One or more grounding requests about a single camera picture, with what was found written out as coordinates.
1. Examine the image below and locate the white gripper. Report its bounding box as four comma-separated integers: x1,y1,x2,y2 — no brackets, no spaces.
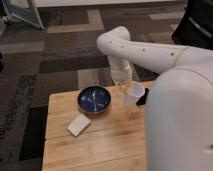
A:
108,56,133,90

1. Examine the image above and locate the white ceramic cup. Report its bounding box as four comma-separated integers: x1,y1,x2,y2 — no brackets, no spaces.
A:
123,81,145,108

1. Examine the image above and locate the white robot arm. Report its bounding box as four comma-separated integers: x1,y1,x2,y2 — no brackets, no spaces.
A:
97,26,213,171

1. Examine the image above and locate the dark blue ceramic bowl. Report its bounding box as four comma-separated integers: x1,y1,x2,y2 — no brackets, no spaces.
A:
77,86,111,114

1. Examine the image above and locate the black rectangular phone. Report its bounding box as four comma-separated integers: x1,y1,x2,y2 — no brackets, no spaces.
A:
136,88,149,106

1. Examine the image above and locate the white sponge block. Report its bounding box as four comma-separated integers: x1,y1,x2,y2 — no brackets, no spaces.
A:
67,114,91,136

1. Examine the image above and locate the wooden table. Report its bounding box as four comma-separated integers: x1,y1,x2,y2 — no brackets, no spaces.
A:
42,86,146,171

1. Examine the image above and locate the black office chair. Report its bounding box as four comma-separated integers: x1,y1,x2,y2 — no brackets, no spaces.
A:
172,0,213,50

